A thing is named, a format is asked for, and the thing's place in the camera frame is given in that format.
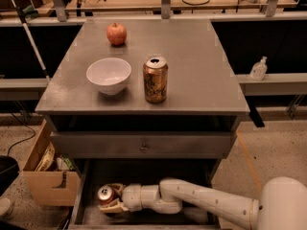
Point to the red coke can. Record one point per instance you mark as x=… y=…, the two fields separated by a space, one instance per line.
x=105 y=194

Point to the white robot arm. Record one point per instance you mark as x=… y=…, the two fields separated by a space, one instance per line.
x=281 y=206

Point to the grey drawer cabinet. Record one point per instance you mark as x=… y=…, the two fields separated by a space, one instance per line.
x=146 y=125

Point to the closed top drawer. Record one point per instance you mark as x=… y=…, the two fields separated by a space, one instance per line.
x=144 y=145

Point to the white pole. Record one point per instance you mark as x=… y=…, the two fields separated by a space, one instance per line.
x=23 y=21

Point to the red apple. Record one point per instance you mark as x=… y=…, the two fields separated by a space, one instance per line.
x=116 y=34

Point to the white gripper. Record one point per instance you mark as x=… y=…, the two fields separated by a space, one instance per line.
x=131 y=196

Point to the wooden box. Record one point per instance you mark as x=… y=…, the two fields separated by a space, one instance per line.
x=51 y=187

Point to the snack bag in box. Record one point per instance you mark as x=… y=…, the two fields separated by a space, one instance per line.
x=46 y=160

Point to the open middle drawer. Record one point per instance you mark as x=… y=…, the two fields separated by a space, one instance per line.
x=99 y=172

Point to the black round object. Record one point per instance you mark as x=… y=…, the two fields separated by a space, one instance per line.
x=9 y=170

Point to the gold soda can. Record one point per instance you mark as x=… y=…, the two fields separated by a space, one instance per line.
x=155 y=77

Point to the white bowl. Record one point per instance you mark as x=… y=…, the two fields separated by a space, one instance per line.
x=109 y=75

